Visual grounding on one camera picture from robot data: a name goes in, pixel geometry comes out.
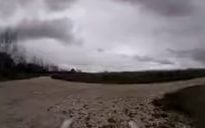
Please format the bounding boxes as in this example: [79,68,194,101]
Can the dark grass field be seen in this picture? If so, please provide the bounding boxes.
[50,68,205,85]

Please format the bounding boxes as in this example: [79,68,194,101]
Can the robot's own part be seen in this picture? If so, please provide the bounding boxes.
[127,119,138,128]
[59,118,73,128]

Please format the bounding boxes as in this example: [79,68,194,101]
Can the pale gravel path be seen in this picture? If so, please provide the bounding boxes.
[0,75,205,128]

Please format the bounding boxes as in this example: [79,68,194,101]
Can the dark grass verge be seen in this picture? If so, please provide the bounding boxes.
[153,77,205,128]

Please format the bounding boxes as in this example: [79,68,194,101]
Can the row of dark trees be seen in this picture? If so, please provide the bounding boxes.
[0,34,61,82]

